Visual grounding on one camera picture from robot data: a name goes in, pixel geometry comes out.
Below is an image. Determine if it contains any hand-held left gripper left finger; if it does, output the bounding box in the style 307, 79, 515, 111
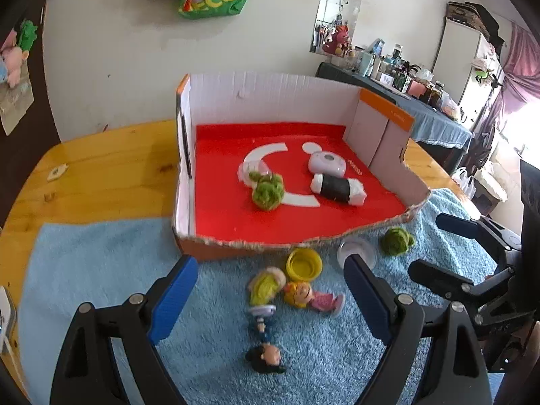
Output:
51, 255, 199, 405

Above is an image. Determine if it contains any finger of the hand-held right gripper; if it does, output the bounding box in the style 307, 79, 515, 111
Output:
408, 259, 514, 318
436, 213, 522, 263

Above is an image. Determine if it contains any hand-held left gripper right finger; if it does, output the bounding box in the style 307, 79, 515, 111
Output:
344, 254, 492, 405

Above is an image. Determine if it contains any clear plastic cup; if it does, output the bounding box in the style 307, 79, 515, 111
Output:
238, 158, 273, 186
337, 237, 377, 268

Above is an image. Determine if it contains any blond girl figurine pink dress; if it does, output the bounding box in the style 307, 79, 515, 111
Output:
282, 282, 347, 316

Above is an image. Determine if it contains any yellow plastic cup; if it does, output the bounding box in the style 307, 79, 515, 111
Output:
286, 248, 323, 281

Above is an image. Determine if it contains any yellow-green figurine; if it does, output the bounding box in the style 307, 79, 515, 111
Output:
247, 268, 288, 306

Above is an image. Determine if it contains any dark-haired boy figurine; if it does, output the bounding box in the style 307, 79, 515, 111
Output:
245, 306, 288, 375

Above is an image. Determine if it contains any black roll with white tissue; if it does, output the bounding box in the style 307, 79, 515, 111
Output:
310, 173, 366, 207

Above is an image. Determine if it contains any pink round case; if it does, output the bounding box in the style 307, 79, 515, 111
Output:
308, 151, 350, 177

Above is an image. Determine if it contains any orange cardboard box red bottom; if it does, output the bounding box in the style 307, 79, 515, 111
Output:
172, 73, 432, 262

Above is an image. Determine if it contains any white plastic bag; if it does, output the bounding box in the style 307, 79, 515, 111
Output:
453, 166, 477, 197

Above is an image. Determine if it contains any white frilled cloth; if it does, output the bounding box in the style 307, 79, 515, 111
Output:
475, 169, 509, 203

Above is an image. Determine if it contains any light blue fluffy towel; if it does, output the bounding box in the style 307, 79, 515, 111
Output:
19, 188, 507, 405

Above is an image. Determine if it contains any side table with grey cloth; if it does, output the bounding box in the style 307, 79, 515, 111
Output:
316, 62, 473, 176

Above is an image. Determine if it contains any green toy on fridge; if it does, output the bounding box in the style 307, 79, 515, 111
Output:
475, 67, 498, 87

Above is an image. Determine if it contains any purple curtain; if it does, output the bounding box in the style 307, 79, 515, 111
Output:
468, 21, 540, 169

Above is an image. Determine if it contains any white round device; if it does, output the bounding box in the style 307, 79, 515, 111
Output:
0, 285, 18, 355

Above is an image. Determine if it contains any white fridge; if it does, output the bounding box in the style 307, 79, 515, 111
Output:
430, 17, 505, 125

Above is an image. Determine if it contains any dark wicker basket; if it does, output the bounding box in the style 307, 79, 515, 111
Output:
446, 1, 505, 43

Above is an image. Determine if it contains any pink rabbit plush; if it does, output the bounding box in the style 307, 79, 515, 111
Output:
323, 24, 352, 56

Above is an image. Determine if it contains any beige hanging paper bag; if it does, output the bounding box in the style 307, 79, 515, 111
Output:
0, 78, 34, 136

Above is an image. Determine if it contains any pink plush toy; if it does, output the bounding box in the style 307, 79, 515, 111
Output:
0, 44, 24, 85

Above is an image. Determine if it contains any green plush toy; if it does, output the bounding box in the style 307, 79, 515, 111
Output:
17, 20, 38, 49

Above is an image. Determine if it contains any wall mirror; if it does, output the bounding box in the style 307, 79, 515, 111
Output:
310, 0, 366, 55

